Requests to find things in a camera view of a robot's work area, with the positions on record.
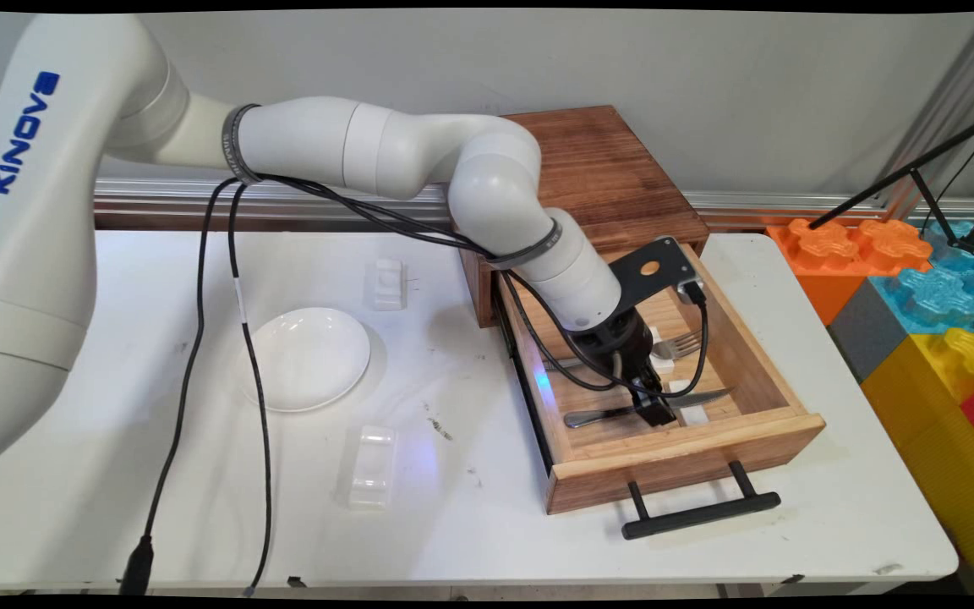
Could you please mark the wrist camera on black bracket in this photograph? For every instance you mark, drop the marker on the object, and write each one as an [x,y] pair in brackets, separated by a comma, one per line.
[656,266]

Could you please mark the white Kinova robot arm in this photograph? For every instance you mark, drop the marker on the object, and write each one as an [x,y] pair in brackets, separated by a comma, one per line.
[352,148]

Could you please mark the orange foam block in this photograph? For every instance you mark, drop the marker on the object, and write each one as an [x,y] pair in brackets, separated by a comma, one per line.
[834,254]

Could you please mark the white round plate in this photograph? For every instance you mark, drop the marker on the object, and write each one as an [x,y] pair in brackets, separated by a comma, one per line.
[309,359]

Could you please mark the silver fork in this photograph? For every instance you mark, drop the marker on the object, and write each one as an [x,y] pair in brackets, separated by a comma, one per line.
[681,344]

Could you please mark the clear plastic cutlery rest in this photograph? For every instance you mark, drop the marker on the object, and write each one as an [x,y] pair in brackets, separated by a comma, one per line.
[371,469]

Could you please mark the grey foam block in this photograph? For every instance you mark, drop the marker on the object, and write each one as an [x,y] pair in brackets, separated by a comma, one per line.
[867,334]

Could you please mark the aluminium wall rail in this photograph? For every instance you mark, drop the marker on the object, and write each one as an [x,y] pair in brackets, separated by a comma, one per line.
[301,201]

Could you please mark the black drawer slide rail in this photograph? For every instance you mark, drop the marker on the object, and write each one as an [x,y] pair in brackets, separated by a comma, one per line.
[529,406]

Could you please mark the dark wooden cabinet box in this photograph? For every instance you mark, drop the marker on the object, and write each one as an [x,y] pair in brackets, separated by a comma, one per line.
[614,178]

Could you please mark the blue foam block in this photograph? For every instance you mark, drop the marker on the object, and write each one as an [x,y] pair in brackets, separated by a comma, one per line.
[935,296]

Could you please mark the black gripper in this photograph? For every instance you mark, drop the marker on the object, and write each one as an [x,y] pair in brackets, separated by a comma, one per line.
[622,347]

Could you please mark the silver table knife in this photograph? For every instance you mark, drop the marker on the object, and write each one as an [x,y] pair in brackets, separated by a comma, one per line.
[707,396]

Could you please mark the black tripod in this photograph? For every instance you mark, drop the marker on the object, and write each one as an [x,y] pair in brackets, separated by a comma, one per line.
[918,169]

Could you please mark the white cutlery rest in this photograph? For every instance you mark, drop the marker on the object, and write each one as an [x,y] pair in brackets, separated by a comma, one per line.
[666,368]
[694,415]
[387,283]

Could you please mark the light wooden drawer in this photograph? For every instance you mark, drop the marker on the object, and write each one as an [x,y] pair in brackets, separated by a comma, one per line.
[732,364]

